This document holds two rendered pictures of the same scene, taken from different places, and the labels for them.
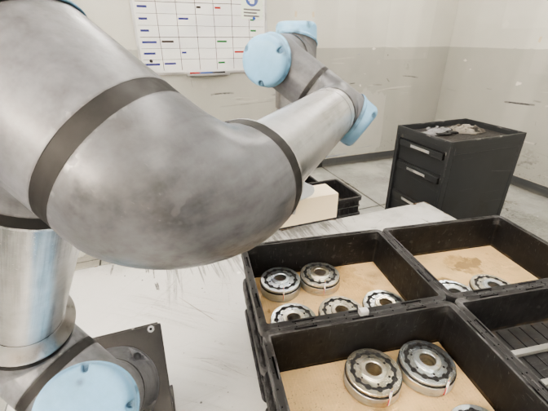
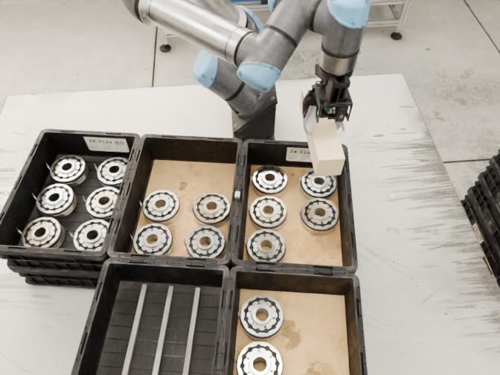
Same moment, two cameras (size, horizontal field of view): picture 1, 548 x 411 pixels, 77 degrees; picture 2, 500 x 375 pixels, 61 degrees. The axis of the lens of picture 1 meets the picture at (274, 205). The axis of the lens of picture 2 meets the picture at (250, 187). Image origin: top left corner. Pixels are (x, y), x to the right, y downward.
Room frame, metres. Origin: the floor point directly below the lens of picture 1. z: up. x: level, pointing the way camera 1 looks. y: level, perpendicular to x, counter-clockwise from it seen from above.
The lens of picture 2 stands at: (0.72, -0.76, 1.84)
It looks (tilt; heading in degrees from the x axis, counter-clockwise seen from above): 54 degrees down; 106
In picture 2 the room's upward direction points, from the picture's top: straight up
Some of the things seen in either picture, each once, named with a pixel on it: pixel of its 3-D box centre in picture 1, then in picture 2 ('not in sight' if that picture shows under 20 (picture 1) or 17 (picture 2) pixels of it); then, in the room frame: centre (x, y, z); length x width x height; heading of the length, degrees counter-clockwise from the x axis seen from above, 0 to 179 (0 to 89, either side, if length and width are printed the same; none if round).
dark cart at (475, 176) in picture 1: (444, 193); not in sight; (2.16, -1.18, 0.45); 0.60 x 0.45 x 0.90; 111
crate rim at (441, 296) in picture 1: (332, 272); (294, 200); (0.66, -0.14, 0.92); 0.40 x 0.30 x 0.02; 102
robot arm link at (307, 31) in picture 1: (295, 55); (344, 20); (0.69, -0.04, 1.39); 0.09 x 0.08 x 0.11; 158
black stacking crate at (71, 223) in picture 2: not in sight; (77, 199); (0.07, -0.27, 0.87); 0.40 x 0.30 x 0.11; 102
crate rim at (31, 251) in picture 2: not in sight; (71, 187); (0.07, -0.27, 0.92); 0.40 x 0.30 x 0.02; 102
